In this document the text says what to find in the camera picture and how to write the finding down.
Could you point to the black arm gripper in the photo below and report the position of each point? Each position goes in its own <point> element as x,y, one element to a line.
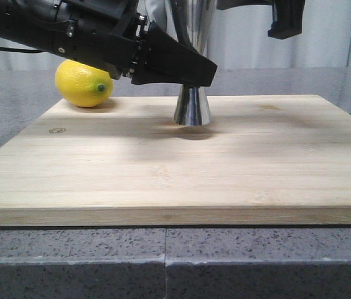
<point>104,34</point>
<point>287,15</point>

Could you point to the steel double jigger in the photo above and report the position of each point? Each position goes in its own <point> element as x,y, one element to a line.
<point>192,20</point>

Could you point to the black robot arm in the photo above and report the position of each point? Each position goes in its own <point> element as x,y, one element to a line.
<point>22,22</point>

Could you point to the grey curtain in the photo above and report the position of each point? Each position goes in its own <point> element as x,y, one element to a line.
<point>239,39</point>

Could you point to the yellow lemon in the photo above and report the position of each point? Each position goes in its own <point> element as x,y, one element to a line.
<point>82,85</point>

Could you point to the wooden cutting board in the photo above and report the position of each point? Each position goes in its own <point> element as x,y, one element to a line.
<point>281,159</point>

